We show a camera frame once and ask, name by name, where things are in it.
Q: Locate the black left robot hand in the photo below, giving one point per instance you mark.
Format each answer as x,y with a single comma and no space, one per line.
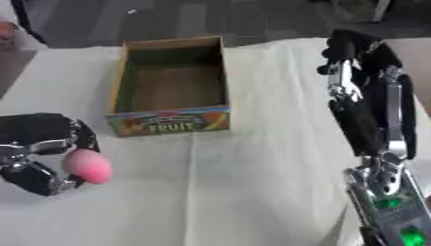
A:
35,129

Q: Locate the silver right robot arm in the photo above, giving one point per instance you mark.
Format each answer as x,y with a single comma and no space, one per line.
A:
390,201

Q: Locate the open cardboard box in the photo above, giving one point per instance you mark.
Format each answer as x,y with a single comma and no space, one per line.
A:
169,86

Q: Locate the pink toy peach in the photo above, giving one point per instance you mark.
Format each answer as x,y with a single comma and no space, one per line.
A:
87,166

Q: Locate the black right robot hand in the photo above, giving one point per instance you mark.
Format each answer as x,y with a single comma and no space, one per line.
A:
367,96

